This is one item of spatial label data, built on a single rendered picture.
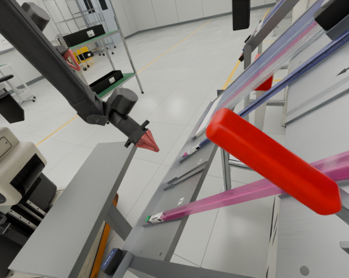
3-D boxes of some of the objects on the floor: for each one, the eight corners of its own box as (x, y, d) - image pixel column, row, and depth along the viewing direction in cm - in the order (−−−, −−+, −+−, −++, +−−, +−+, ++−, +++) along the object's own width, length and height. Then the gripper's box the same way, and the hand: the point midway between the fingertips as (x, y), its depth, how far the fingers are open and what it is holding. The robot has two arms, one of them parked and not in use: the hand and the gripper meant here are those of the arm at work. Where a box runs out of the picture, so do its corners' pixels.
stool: (9, 111, 397) (-16, 84, 359) (25, 100, 437) (5, 75, 399) (27, 107, 387) (4, 79, 349) (42, 96, 428) (23, 70, 390)
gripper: (129, 118, 65) (161, 145, 66) (109, 135, 59) (146, 165, 60) (134, 107, 60) (170, 137, 61) (114, 125, 53) (154, 158, 55)
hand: (156, 149), depth 61 cm, fingers closed
